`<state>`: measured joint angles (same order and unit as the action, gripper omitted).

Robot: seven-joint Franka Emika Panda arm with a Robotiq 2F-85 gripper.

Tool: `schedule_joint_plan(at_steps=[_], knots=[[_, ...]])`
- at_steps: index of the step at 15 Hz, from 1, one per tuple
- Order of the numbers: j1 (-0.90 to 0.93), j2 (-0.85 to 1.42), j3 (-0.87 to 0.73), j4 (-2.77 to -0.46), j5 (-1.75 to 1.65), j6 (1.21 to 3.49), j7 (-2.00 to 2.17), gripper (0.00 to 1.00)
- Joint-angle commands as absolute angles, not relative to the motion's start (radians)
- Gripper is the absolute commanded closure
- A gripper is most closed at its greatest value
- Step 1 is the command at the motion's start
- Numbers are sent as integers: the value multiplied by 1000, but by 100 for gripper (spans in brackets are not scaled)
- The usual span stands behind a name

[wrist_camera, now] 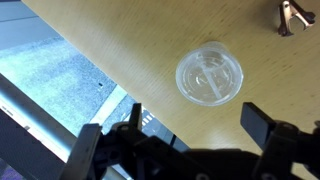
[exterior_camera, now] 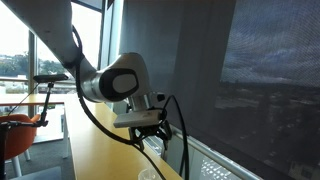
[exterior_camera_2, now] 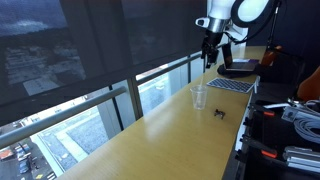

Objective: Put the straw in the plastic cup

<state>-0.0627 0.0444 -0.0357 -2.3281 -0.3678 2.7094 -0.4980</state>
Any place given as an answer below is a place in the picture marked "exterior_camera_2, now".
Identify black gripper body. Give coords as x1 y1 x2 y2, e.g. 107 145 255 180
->
201 30 224 56

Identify clear plastic straw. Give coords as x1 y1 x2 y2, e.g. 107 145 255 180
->
199 66 206 101

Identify clear plastic cup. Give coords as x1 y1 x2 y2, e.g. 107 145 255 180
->
189 84 210 111

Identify black round pad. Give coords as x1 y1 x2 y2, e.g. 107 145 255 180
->
216 63 259 80

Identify dark open laptop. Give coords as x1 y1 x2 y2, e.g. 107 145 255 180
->
221 43 260 73

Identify dark staple remover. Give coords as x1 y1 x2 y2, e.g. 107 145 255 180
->
213 108 226 120

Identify orange chair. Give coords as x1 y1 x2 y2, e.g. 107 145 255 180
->
260 45 278 66
296 65 320 102

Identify dark mesh roller blind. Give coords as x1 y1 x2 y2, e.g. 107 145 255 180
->
0 0 208 128

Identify black office chair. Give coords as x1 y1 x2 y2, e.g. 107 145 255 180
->
254 48 306 84

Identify black clamp orange tip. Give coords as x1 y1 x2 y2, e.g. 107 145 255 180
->
248 103 278 118
238 134 279 159

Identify black perforated breadboard plate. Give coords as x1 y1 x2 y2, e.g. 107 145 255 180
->
234 99 320 180

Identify grey white electrical box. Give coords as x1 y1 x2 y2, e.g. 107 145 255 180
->
281 105 303 123

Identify silver aluminium rails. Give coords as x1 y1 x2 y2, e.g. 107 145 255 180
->
282 145 320 174

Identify grey metal handrail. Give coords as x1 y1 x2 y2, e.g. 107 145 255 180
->
0 42 233 150

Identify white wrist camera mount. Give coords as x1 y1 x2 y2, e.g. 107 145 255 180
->
229 25 250 46

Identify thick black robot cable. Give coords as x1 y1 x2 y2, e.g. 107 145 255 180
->
223 0 284 46

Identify black camera stand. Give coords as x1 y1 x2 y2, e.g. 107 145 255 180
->
266 6 280 49

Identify coiled grey cable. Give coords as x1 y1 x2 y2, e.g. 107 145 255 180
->
293 118 320 144

